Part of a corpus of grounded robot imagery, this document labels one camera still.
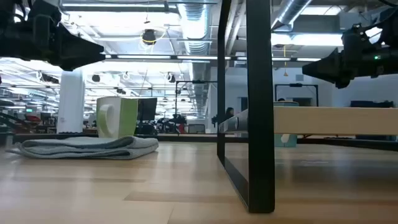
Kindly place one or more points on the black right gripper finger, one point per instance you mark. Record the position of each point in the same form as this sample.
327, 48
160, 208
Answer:
326, 68

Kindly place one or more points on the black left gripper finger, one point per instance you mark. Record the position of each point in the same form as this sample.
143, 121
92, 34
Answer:
77, 53

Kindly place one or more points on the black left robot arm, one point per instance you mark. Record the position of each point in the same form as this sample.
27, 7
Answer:
12, 31

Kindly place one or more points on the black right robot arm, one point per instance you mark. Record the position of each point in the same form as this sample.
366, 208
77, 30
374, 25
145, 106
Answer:
392, 29

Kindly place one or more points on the white pillar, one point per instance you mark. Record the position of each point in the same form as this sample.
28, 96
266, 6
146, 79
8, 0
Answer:
71, 102

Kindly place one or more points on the black hanging ceiling dome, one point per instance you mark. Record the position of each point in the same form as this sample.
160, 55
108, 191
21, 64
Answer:
149, 36

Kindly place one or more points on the black computer monitor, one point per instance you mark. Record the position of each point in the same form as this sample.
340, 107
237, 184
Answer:
147, 109

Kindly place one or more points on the grey-blue folded towel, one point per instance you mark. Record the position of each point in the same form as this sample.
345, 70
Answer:
87, 147

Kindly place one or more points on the seated person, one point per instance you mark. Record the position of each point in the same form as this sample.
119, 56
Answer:
229, 112

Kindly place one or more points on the black gantry frame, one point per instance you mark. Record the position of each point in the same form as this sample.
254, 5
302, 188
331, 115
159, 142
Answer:
295, 85
196, 82

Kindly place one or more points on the black frame wooden shelf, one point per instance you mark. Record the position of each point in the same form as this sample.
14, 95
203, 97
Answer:
261, 124

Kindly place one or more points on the silver ventilation duct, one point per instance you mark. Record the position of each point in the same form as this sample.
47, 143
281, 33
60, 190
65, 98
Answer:
196, 25

